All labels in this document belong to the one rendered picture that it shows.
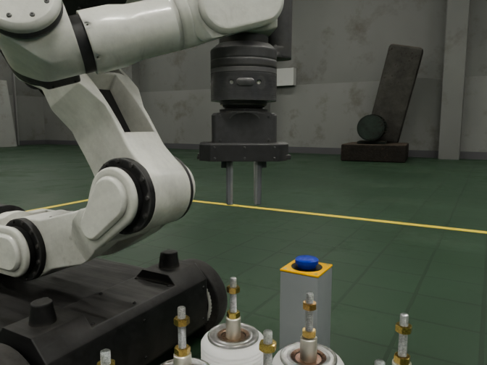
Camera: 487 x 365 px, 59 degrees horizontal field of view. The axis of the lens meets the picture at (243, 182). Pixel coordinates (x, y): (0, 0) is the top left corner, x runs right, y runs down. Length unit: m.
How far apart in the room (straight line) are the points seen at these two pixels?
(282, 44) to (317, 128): 7.75
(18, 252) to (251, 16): 0.73
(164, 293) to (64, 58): 0.62
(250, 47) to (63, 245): 0.62
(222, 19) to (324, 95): 7.81
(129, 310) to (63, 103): 0.43
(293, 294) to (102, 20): 0.51
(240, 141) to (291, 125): 7.97
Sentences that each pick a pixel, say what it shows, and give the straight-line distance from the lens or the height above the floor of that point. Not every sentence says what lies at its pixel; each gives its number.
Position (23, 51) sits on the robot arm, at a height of 0.64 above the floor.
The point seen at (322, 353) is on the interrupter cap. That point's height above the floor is 0.25.
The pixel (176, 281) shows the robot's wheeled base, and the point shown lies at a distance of 1.05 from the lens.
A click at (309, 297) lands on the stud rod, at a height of 0.34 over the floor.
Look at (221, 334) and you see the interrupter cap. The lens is 0.68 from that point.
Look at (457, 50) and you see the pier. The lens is 7.69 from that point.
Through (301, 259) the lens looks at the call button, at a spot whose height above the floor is 0.33.
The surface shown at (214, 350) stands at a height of 0.25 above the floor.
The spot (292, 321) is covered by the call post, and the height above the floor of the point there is 0.22.
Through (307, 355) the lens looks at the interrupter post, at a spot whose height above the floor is 0.26.
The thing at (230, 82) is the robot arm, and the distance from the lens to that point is 0.56.
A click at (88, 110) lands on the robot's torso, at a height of 0.59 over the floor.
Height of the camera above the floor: 0.56
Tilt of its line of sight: 8 degrees down
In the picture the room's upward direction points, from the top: straight up
